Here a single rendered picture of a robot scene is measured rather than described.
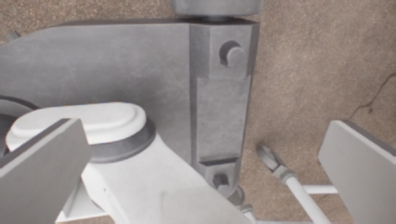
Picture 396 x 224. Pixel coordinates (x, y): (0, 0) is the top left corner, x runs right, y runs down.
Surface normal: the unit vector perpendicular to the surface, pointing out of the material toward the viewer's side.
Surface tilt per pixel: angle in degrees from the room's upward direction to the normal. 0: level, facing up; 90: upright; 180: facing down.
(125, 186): 90
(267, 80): 0
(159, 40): 0
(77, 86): 0
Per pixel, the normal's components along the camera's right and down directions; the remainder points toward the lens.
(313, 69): 0.19, 0.47
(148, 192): 0.00, -0.88
